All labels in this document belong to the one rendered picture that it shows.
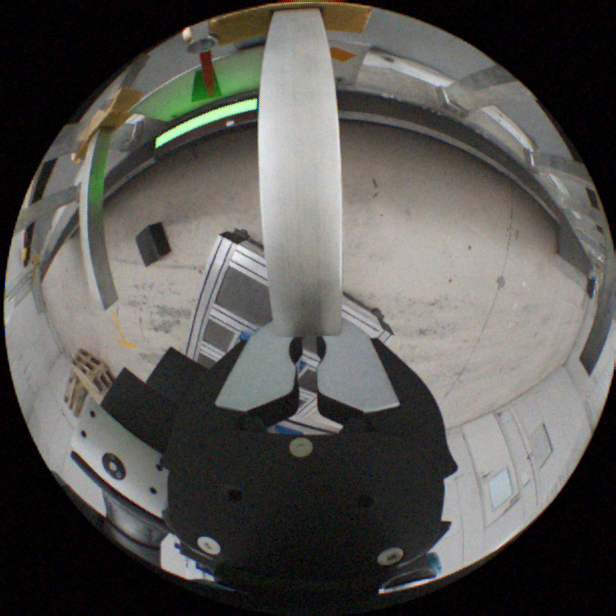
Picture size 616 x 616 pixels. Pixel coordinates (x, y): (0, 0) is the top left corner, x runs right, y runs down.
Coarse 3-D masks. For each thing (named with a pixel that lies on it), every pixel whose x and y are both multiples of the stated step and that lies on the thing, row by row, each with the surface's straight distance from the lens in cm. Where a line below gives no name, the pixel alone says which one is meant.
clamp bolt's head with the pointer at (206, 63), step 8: (216, 32) 21; (200, 40) 20; (208, 40) 20; (192, 48) 20; (200, 48) 20; (200, 56) 23; (208, 56) 23; (208, 64) 24; (208, 72) 25; (208, 80) 27; (208, 88) 28
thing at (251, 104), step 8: (240, 104) 29; (248, 104) 29; (216, 112) 31; (224, 112) 30; (232, 112) 29; (192, 120) 32; (200, 120) 31; (208, 120) 30; (176, 128) 34; (184, 128) 33; (192, 128) 32; (160, 136) 36; (168, 136) 34; (160, 144) 35
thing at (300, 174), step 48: (288, 48) 12; (288, 96) 9; (288, 144) 8; (336, 144) 8; (288, 192) 8; (336, 192) 8; (288, 240) 8; (336, 240) 8; (288, 288) 8; (336, 288) 8; (288, 336) 10
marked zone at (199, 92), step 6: (198, 72) 26; (198, 78) 27; (216, 78) 27; (198, 84) 28; (204, 84) 28; (216, 84) 28; (192, 90) 29; (198, 90) 29; (204, 90) 29; (216, 90) 30; (192, 96) 30; (198, 96) 30; (204, 96) 31; (210, 96) 31; (216, 96) 31
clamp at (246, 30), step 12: (240, 12) 20; (252, 12) 20; (264, 12) 20; (324, 12) 20; (336, 12) 20; (348, 12) 20; (360, 12) 20; (216, 24) 21; (228, 24) 21; (240, 24) 21; (252, 24) 21; (264, 24) 21; (324, 24) 21; (336, 24) 21; (348, 24) 21; (360, 24) 21; (228, 36) 22; (240, 36) 22; (252, 36) 22
